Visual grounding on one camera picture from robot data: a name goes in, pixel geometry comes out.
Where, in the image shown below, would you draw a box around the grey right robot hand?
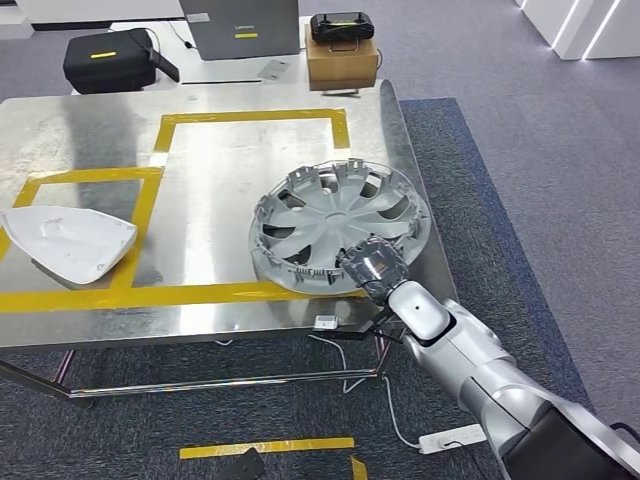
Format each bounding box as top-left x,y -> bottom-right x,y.
336,235 -> 411,306

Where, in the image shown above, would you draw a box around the grey plastic wheel cover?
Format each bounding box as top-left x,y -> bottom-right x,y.
248,157 -> 432,297

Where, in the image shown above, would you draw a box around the steel workbench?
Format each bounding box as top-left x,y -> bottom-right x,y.
0,79 -> 459,409

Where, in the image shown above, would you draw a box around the white floor power strip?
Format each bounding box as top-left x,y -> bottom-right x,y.
418,423 -> 488,456

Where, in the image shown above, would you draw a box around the brown cardboard box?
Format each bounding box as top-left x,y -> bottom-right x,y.
305,29 -> 380,92

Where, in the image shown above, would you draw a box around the large yellow tape rectangle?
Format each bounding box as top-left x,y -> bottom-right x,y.
131,107 -> 374,311

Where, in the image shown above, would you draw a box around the grey card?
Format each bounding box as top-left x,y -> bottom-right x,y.
257,58 -> 291,83

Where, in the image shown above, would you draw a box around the black handheld controller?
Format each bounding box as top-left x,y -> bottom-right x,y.
309,11 -> 375,46

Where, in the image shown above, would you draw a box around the grey laptop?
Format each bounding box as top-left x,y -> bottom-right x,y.
179,0 -> 301,62

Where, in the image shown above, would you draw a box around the white cabinet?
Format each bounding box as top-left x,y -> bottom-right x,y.
515,0 -> 640,62

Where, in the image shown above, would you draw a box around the white car mirror cover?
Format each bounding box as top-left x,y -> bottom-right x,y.
0,205 -> 139,287

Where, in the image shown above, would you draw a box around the black case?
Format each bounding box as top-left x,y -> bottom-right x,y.
63,27 -> 181,95

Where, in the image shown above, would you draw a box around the black right camera bracket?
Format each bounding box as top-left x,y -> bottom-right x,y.
325,305 -> 405,346

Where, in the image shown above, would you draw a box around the long white cable with coil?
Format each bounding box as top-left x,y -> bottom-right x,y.
214,333 -> 422,452

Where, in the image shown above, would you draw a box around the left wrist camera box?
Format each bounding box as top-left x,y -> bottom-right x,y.
225,447 -> 266,480

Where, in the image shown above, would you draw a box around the black laptop cable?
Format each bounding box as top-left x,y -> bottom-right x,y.
167,21 -> 195,50

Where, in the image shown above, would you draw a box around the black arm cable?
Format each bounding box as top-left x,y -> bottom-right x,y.
610,421 -> 640,446

